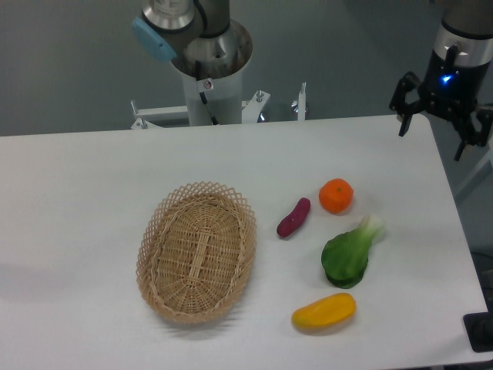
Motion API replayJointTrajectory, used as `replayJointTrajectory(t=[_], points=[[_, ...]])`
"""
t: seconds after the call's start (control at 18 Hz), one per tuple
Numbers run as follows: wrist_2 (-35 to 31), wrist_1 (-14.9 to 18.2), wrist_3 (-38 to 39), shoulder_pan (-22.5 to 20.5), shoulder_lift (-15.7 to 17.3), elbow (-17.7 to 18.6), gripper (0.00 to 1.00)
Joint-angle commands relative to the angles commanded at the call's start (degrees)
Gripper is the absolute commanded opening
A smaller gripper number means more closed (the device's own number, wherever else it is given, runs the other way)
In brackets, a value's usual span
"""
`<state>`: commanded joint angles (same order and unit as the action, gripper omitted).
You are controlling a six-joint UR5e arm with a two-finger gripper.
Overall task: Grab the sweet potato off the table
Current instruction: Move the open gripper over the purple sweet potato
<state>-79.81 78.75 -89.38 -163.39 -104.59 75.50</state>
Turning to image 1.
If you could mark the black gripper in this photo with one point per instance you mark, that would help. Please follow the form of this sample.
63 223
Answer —
448 92

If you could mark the robot base with blue cap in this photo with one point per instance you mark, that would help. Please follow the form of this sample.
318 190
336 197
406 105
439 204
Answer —
198 37

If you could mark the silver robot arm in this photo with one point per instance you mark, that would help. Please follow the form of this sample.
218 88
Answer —
459 61

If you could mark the purple sweet potato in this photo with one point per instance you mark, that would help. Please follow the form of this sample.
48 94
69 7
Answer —
295 219

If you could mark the orange tangerine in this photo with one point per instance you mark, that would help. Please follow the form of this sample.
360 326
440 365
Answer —
336 195

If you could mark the green bok choy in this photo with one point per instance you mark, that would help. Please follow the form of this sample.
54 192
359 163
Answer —
345 257

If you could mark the black device at table edge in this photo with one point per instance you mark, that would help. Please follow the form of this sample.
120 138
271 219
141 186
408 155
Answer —
479 330

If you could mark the yellow mango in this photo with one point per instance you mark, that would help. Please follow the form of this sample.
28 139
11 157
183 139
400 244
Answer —
328 311

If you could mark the oval wicker basket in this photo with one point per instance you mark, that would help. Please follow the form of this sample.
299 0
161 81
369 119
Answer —
197 253

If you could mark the white mounting pedestal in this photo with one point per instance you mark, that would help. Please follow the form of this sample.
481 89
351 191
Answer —
213 98

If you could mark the white metal frame bracket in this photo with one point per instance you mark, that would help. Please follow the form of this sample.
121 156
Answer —
254 111

